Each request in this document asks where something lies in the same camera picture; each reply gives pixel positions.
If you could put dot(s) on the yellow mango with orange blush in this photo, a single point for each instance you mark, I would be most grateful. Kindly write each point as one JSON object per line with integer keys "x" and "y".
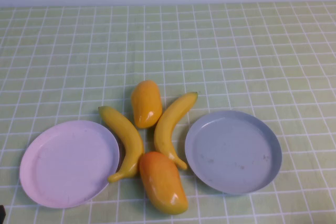
{"x": 162, "y": 182}

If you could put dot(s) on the plain yellow mango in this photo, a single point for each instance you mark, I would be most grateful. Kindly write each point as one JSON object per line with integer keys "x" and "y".
{"x": 145, "y": 103}

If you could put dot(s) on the green checkered tablecloth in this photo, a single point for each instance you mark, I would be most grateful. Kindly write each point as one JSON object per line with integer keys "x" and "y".
{"x": 168, "y": 51}

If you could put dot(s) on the yellow banana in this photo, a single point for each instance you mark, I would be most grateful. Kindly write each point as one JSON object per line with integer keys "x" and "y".
{"x": 128, "y": 137}
{"x": 165, "y": 129}

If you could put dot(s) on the grey-blue round plate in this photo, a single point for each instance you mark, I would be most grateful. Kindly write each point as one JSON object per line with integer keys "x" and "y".
{"x": 233, "y": 153}

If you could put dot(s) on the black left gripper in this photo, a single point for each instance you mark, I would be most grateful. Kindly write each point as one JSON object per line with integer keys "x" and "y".
{"x": 2, "y": 211}

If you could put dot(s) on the pink round plate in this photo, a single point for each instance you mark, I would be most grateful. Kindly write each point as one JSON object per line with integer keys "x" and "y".
{"x": 68, "y": 166}

